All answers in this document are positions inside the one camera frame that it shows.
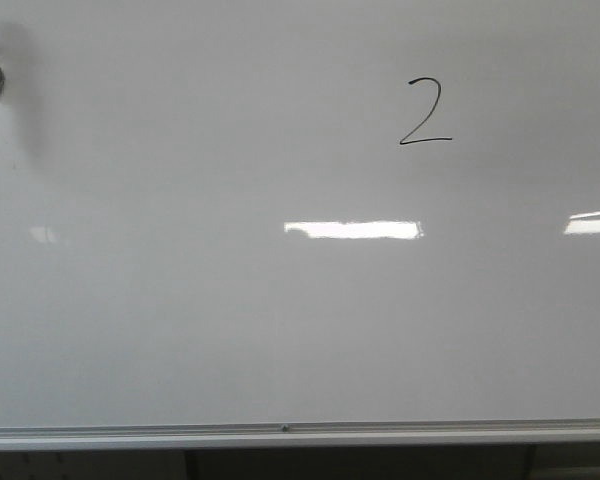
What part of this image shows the grey cabinet under whiteboard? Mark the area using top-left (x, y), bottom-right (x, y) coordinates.
top-left (0, 443), bottom-right (600, 479)

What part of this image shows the white whiteboard with aluminium frame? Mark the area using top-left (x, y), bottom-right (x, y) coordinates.
top-left (0, 1), bottom-right (600, 451)

